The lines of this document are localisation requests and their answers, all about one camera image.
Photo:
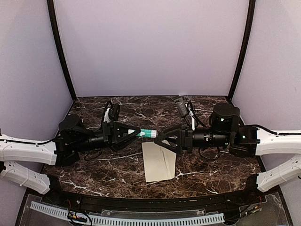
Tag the green white glue stick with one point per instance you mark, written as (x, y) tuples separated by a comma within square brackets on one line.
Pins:
[(147, 133)]

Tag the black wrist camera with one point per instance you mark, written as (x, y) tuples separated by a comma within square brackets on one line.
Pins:
[(111, 112), (185, 112)]

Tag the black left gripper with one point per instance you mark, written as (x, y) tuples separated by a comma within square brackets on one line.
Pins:
[(113, 133)]

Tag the black frame post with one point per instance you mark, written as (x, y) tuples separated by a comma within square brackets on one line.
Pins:
[(243, 49), (59, 48)]

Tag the black left frame post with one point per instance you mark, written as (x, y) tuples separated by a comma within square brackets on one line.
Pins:
[(59, 48)]

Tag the black right frame post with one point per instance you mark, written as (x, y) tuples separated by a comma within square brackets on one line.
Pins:
[(243, 49)]

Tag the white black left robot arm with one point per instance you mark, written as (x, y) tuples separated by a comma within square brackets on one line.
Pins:
[(62, 151)]

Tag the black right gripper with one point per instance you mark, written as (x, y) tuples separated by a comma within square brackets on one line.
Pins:
[(186, 144)]

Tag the black front table rail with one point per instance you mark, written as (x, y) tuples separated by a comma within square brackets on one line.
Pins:
[(226, 202)]

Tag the white slotted cable duct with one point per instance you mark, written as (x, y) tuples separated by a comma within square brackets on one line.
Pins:
[(117, 218)]

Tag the beige paper envelope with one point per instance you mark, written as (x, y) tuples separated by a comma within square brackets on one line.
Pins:
[(159, 162)]

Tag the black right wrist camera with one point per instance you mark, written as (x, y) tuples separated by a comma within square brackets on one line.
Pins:
[(185, 112)]

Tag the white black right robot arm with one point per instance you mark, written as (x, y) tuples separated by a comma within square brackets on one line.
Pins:
[(242, 141)]

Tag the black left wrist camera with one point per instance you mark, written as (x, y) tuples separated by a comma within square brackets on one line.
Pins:
[(111, 112)]

